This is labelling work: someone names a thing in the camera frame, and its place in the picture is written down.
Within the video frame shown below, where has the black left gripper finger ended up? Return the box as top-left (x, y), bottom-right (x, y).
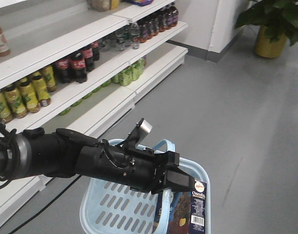
top-left (163, 151), bottom-right (180, 167)
top-left (151, 170), bottom-right (195, 194)

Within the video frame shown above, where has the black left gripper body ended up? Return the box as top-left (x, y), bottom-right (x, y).
top-left (75, 140), bottom-right (163, 194)

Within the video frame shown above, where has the dark chocolate cookie box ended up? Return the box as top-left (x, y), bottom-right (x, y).
top-left (152, 180), bottom-right (207, 234)

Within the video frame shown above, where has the light blue plastic basket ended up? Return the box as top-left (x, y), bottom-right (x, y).
top-left (79, 138), bottom-right (211, 234)

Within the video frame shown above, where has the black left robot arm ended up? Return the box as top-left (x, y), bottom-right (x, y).
top-left (0, 124), bottom-right (195, 194)

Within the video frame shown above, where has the white supermarket shelf unit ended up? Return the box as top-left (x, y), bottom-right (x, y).
top-left (0, 0), bottom-right (189, 232)

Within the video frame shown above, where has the yellow plant pot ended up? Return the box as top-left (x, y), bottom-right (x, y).
top-left (254, 26), bottom-right (288, 59)

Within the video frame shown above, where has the green potted plant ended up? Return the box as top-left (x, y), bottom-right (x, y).
top-left (234, 0), bottom-right (298, 46)

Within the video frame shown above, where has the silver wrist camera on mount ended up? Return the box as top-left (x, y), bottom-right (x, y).
top-left (126, 118), bottom-right (153, 147)

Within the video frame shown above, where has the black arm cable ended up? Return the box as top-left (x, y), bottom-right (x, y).
top-left (0, 174), bottom-right (81, 234)

